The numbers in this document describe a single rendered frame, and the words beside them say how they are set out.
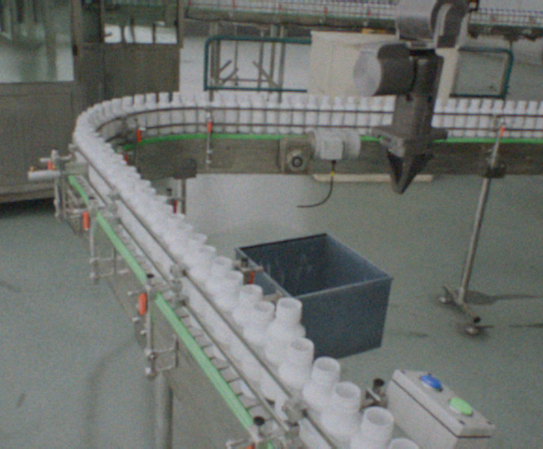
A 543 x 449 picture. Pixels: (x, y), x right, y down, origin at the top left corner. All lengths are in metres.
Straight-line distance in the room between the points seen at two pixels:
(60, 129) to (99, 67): 2.05
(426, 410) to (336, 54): 4.33
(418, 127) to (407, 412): 0.41
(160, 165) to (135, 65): 3.77
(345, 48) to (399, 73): 4.27
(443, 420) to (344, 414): 0.15
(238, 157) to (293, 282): 0.98
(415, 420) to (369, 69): 0.50
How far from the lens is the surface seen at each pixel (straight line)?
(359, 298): 1.61
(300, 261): 1.85
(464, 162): 3.07
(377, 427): 0.81
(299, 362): 0.92
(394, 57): 0.85
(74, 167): 1.95
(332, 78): 5.12
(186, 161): 2.67
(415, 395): 0.96
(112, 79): 6.30
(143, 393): 2.71
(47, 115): 4.25
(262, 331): 1.01
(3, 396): 2.80
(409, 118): 0.89
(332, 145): 2.61
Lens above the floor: 1.67
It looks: 22 degrees down
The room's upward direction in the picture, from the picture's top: 4 degrees clockwise
